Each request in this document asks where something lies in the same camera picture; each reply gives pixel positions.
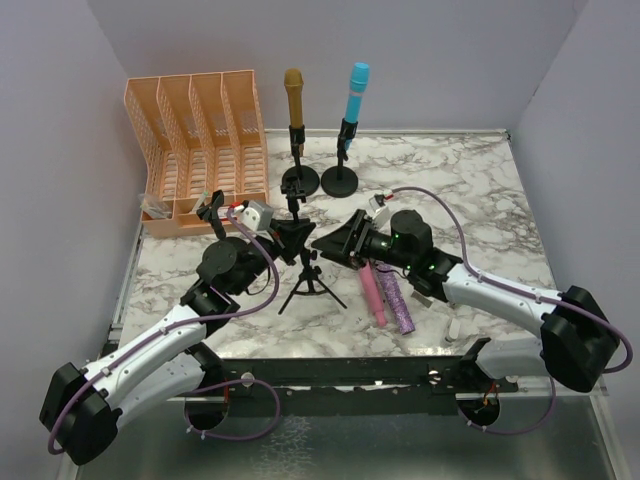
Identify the pink microphone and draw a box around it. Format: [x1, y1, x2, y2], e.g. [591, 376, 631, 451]
[359, 263, 387, 328]

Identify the black mini tripod stand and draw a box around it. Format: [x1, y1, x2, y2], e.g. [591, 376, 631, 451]
[278, 182, 347, 315]

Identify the black mic stand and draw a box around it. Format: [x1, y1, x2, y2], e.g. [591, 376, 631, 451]
[321, 118, 358, 198]
[281, 126, 320, 196]
[196, 190, 231, 244]

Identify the gold microphone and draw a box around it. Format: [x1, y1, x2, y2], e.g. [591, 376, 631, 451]
[284, 68, 305, 155]

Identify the blue microphone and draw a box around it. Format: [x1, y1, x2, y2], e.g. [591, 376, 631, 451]
[340, 62, 370, 151]

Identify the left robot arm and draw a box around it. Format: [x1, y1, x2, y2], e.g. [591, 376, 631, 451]
[39, 212, 316, 465]

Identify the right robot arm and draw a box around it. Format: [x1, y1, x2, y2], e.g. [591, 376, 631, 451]
[312, 210, 620, 393]

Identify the green capped tube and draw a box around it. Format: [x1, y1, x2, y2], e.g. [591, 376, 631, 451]
[197, 191, 209, 205]

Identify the white red small box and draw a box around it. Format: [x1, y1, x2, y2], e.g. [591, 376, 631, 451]
[411, 291, 433, 308]

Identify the purple glitter microphone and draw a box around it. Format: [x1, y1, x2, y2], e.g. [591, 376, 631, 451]
[376, 264, 415, 335]

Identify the clear plastic bag of parts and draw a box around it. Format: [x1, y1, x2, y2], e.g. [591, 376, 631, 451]
[138, 193, 172, 220]

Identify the orange plastic file organizer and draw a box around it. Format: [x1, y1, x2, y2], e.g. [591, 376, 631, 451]
[124, 70, 270, 238]

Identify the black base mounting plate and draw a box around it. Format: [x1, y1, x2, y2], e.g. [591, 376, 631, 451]
[182, 353, 518, 417]

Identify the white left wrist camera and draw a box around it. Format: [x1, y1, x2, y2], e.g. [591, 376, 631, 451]
[233, 200, 274, 233]

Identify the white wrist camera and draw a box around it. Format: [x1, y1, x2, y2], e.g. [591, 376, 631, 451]
[368, 190, 394, 229]
[233, 200, 274, 233]

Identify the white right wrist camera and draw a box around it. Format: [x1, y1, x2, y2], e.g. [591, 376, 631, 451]
[368, 190, 394, 229]

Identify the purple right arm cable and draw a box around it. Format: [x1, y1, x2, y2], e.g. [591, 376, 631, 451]
[387, 186, 634, 435]

